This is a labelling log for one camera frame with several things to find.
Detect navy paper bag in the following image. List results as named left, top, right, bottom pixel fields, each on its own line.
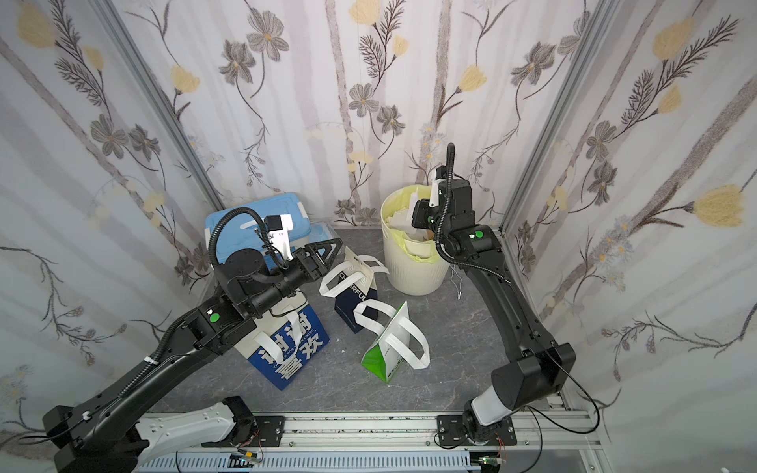
left=319, top=248, right=390, bottom=333
left=235, top=291, right=330, bottom=391

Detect green white paper bag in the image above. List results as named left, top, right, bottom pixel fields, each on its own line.
left=353, top=300, right=431, bottom=384

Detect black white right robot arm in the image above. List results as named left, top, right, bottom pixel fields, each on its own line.
left=411, top=144, right=577, bottom=443

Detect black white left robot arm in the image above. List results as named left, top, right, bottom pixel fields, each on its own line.
left=17, top=207, right=343, bottom=472

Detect torn paper pieces in bin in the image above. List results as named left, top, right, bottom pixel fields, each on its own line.
left=382, top=203, right=439, bottom=262

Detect yellow-green bin liner bag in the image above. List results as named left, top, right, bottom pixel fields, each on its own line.
left=380, top=184, right=443, bottom=264

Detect cream round trash bin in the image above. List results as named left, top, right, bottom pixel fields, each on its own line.
left=379, top=184, right=453, bottom=297

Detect blue lidded storage box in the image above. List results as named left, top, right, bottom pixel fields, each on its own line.
left=216, top=193, right=337, bottom=269

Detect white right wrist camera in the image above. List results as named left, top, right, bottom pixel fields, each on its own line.
left=430, top=166, right=447, bottom=208

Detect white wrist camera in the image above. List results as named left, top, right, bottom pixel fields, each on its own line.
left=264, top=214, right=294, bottom=261
left=430, top=166, right=447, bottom=208

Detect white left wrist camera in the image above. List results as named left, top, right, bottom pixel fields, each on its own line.
left=264, top=214, right=294, bottom=261

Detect left aluminium frame post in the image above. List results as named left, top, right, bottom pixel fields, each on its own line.
left=89, top=0, right=224, bottom=211

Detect aluminium frame post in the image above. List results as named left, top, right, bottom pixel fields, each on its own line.
left=499, top=0, right=622, bottom=233
left=89, top=0, right=224, bottom=211

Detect white slotted cable duct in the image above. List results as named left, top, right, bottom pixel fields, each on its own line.
left=137, top=451, right=481, bottom=472

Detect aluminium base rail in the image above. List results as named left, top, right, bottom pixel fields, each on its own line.
left=136, top=411, right=612, bottom=472

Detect right aluminium frame post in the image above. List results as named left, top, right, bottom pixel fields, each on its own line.
left=499, top=0, right=622, bottom=233

